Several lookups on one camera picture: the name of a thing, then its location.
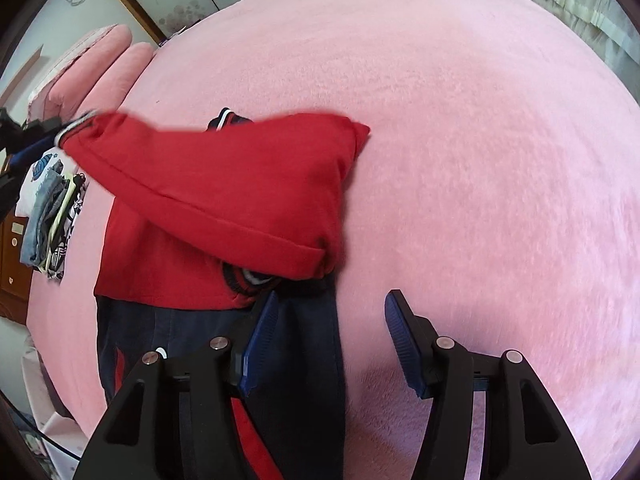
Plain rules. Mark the folded pink blanket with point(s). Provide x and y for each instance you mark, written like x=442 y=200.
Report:
x=132 y=67
x=85 y=60

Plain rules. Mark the pale curtain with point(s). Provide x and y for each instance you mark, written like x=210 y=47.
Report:
x=590 y=5

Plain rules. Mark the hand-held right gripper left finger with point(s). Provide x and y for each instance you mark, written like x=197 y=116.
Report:
x=260 y=345

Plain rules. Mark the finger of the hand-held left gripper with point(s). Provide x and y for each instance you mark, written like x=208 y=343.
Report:
x=40 y=135

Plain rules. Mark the pink bed blanket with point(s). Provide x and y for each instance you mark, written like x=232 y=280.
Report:
x=475 y=160

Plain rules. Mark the white square sticker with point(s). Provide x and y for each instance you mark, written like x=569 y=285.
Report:
x=17 y=228

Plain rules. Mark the brown wooden headboard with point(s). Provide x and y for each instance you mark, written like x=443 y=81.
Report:
x=12 y=270

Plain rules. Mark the red and navy jacket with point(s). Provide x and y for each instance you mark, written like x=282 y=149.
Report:
x=200 y=185

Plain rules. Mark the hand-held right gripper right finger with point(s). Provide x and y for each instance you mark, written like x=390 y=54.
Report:
x=400 y=335

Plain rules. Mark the blue-grey sweatshirt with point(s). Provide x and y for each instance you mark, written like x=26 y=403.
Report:
x=40 y=225

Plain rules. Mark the black and white printed garment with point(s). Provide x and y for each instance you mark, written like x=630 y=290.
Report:
x=65 y=230

